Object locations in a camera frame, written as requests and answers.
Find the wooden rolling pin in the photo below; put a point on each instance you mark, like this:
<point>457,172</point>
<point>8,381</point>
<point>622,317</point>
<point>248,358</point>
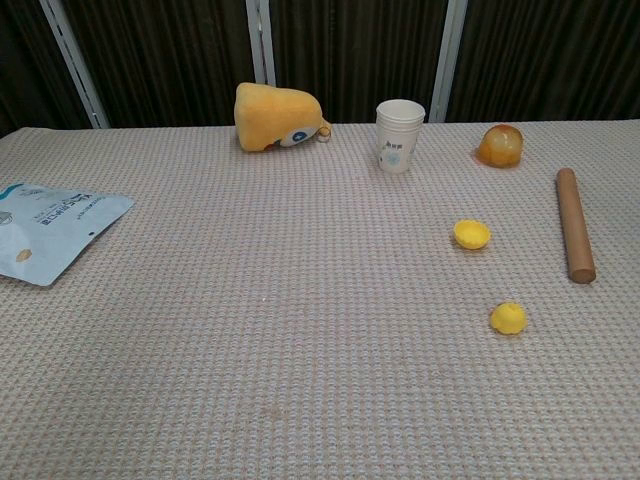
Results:
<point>574,225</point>

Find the white paper cup stack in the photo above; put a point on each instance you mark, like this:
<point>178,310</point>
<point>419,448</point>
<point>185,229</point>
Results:
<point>397,137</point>

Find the yellow round object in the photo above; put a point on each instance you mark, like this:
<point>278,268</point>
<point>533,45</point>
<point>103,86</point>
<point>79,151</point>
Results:
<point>508,318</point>

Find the beige woven tablecloth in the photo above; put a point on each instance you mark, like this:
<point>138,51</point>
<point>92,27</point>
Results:
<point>280,325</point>

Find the yellow bowl-shaped half shell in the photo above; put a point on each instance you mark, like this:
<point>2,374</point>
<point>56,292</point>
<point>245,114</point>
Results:
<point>472,234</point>

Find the yellow plush toy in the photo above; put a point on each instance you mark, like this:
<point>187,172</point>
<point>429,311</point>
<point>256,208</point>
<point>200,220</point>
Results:
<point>272,117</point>

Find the orange fruit jelly cup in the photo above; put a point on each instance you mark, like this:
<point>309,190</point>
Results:
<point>501,146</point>

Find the dark ribbed backdrop curtain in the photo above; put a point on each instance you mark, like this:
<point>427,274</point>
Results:
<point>165,55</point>

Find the blue white mask package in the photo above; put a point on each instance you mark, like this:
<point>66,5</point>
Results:
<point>50,230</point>

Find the white metal frame post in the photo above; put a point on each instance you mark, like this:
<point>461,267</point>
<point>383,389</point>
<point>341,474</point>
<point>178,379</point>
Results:
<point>447,60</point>
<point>75,65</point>
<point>261,42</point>

